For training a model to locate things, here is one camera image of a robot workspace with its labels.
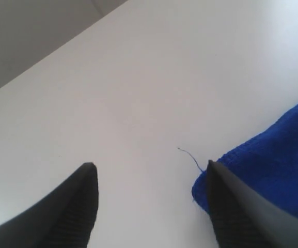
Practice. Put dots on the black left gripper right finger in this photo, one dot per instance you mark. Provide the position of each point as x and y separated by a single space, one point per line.
241 217

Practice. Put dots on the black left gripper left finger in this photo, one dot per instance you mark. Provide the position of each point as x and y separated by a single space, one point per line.
64 218

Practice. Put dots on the blue towel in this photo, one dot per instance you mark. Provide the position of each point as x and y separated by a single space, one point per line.
268 162

